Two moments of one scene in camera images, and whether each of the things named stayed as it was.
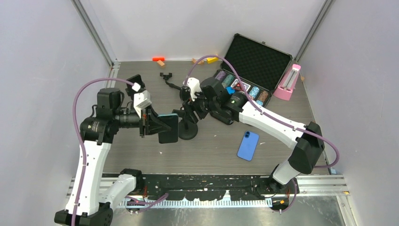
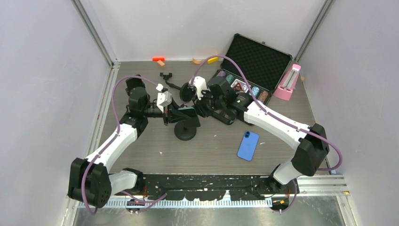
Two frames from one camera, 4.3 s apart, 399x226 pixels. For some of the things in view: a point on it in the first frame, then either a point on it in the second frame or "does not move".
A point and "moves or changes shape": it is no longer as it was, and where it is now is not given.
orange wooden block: x=158 y=59 does not move
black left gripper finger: x=154 y=116 -> x=175 y=110
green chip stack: x=227 y=81 does not move
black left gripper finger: x=158 y=127 -> x=175 y=118
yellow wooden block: x=212 y=60 does not move
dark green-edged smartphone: x=171 y=135 moves or changes shape
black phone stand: x=187 y=129 does not move
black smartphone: x=133 y=80 does not move
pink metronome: x=288 y=83 does not move
